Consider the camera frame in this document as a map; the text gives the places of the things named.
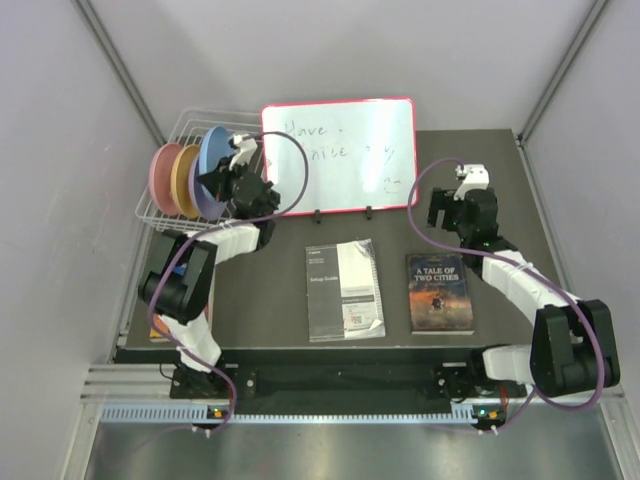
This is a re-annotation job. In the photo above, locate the blue plate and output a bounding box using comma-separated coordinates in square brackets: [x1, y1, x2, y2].
[198, 126, 234, 179]

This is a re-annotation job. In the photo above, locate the purple plate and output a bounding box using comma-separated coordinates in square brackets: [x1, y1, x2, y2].
[188, 156, 226, 221]

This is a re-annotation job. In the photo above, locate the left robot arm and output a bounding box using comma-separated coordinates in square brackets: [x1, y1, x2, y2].
[138, 166, 280, 397]

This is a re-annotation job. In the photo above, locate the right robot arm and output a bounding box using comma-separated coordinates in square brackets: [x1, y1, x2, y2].
[427, 188, 620, 398]

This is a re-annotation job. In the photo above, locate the yellow plate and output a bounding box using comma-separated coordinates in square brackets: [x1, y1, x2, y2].
[170, 144, 200, 219]

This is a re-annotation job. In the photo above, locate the pink plate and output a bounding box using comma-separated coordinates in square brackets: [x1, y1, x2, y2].
[148, 142, 182, 216]

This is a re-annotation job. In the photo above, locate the Tale of Two Cities book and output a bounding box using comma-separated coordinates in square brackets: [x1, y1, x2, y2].
[406, 253, 475, 335]

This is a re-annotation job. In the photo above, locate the red framed whiteboard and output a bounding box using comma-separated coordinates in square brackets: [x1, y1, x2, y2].
[261, 97, 419, 215]

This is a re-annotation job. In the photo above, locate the black white setup guide booklet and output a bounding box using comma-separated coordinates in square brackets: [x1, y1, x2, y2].
[305, 239, 386, 342]

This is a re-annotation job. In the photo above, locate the blue sunset cover book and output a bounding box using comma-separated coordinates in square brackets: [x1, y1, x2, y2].
[148, 259, 216, 343]

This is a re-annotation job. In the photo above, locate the white wire dish rack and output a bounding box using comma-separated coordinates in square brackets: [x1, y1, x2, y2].
[136, 107, 260, 231]

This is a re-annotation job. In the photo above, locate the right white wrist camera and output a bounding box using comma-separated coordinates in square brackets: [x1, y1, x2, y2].
[454, 164, 490, 201]

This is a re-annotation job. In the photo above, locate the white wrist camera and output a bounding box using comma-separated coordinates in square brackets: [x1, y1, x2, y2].
[229, 133, 258, 169]
[454, 164, 490, 201]

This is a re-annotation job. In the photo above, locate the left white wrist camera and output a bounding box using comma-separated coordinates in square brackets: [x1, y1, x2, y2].
[229, 133, 258, 169]

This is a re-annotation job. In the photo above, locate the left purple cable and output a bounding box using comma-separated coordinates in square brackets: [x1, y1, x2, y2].
[148, 130, 310, 434]

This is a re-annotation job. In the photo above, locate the purple cable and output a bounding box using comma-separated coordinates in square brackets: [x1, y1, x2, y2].
[148, 130, 310, 434]
[407, 157, 607, 434]

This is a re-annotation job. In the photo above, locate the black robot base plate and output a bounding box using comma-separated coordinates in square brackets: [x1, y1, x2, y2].
[169, 347, 526, 415]

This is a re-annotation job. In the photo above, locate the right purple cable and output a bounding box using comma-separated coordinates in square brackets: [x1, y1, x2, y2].
[407, 157, 607, 434]

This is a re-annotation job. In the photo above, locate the grey slotted cable duct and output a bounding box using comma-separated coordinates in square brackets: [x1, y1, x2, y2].
[101, 404, 499, 425]

